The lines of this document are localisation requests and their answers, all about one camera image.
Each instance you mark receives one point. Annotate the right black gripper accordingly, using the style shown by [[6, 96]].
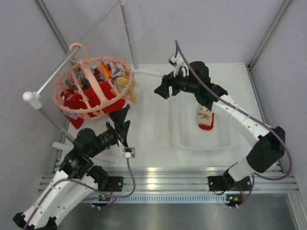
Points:
[[168, 81]]

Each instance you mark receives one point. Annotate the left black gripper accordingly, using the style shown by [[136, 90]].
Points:
[[121, 130]]

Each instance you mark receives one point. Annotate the yellow sock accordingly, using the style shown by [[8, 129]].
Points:
[[131, 92], [122, 82]]

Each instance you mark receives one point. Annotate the pink round clip hanger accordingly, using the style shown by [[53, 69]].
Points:
[[87, 63]]

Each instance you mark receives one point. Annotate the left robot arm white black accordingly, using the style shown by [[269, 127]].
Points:
[[78, 176]]

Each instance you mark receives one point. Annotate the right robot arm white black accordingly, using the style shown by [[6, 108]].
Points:
[[267, 143]]

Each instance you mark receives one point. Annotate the red white patterned sock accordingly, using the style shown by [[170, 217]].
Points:
[[205, 118]]

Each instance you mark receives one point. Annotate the red sock white cuff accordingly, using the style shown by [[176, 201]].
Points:
[[78, 101]]

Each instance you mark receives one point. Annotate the white perforated plastic basket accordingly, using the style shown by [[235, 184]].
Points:
[[192, 137]]

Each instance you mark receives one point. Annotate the orange clothes peg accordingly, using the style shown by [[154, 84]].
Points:
[[104, 70]]

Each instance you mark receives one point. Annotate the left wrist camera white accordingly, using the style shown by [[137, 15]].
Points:
[[127, 152]]

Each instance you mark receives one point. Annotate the aluminium mounting rail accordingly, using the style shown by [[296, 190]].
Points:
[[182, 180]]

